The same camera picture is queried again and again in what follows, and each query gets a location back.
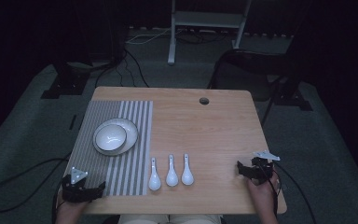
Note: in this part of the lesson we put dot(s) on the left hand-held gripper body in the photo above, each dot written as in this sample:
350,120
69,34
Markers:
74,186

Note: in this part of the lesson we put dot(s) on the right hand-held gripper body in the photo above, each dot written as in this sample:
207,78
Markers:
262,166

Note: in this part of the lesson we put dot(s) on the person's left hand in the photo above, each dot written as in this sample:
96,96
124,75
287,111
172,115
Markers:
70,209

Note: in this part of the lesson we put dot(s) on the person's right hand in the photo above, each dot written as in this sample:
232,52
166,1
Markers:
262,189

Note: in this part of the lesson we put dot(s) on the grey striped placemat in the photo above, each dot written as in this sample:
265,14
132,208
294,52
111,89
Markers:
130,174

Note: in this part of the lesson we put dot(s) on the white bowl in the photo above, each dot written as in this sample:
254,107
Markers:
132,129
110,137

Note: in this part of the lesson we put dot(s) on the white ceramic spoon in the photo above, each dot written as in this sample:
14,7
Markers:
187,176
172,178
154,182

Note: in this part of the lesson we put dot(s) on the black chair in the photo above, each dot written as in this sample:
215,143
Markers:
254,62

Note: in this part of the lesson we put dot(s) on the black stand base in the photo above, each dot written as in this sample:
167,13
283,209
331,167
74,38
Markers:
66,82

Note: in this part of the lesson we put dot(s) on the white metal stand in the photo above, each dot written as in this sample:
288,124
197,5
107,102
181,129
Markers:
208,18

